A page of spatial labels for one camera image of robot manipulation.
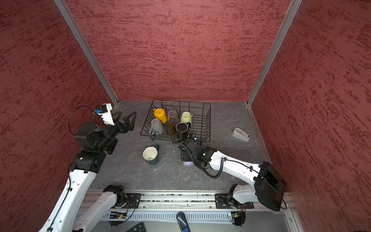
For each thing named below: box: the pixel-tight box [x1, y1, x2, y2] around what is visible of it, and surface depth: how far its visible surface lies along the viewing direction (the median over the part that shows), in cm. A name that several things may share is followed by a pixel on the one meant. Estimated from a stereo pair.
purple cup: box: [182, 160, 194, 168], surface depth 79 cm
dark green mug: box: [142, 144, 160, 165], surface depth 84 cm
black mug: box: [175, 121, 191, 139], surface depth 94 cm
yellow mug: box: [153, 107, 167, 124], surface depth 102 cm
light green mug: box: [180, 111, 193, 126], surface depth 98 cm
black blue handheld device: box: [176, 211, 191, 232], surface depth 66 cm
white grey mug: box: [148, 118, 165, 136], surface depth 94 cm
